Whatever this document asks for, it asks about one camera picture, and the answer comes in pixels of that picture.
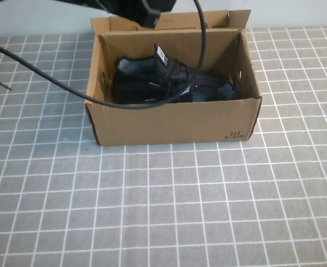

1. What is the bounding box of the black knit sneaker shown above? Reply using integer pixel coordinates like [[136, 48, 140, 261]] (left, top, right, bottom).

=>
[[114, 79, 241, 105], [111, 43, 231, 104]]

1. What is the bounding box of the brown cardboard shoe box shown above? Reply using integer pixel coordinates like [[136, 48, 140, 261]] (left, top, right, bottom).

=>
[[84, 9, 263, 147]]

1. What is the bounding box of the grey grid tablecloth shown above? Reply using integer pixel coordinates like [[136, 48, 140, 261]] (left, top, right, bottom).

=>
[[0, 26, 327, 267]]

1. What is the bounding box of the black cable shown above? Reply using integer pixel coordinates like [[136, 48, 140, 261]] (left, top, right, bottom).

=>
[[0, 0, 207, 110]]

